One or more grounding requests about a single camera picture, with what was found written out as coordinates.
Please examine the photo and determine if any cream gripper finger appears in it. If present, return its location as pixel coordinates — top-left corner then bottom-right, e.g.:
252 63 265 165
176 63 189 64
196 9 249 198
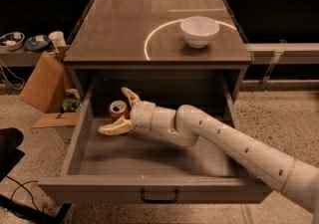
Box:
121 87 141 108
98 116 134 135

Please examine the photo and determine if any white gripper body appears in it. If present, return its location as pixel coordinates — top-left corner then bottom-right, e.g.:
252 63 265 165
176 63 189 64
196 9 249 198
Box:
130 102 157 130

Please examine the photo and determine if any red coke can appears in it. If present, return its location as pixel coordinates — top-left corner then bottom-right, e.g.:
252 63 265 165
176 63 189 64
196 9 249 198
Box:
109 101 130 121

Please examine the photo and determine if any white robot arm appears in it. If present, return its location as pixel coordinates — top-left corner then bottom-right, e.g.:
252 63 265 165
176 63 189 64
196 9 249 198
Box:
99 87 319 224

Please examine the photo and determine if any open grey top drawer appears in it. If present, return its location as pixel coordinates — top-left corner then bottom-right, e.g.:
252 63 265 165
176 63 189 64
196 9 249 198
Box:
39 81 271 204

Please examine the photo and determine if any green snack bag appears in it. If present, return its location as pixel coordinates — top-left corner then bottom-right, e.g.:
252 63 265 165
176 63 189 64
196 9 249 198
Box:
62 98 82 112

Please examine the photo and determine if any grey cabinet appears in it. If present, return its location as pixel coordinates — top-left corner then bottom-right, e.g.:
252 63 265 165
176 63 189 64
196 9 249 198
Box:
65 0 251 115

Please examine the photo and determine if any brown cardboard box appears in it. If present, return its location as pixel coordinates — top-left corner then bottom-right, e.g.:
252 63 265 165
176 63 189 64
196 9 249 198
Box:
20 52 79 128

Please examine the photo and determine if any white ceramic bowl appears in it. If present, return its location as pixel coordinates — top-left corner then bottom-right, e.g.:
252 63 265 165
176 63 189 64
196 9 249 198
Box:
180 16 220 49

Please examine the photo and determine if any white paper cup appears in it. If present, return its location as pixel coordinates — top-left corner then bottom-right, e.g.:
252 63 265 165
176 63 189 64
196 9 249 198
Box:
49 31 66 48

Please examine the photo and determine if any dark blue bowl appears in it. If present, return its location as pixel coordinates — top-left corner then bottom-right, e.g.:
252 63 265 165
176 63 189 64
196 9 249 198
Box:
24 35 51 52

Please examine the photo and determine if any blue patterned bowl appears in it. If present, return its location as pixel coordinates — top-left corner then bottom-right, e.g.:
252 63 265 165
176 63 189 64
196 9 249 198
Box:
0 32 25 51

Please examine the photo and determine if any black drawer handle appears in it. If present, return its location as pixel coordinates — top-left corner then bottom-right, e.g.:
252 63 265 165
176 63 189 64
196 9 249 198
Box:
141 189 179 204

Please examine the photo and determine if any black floor cable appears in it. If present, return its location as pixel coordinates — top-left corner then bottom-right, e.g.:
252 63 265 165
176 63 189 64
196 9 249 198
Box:
4 175 54 214

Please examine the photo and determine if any grey wall cable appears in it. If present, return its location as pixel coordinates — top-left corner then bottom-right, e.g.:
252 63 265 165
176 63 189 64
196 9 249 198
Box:
0 60 26 92

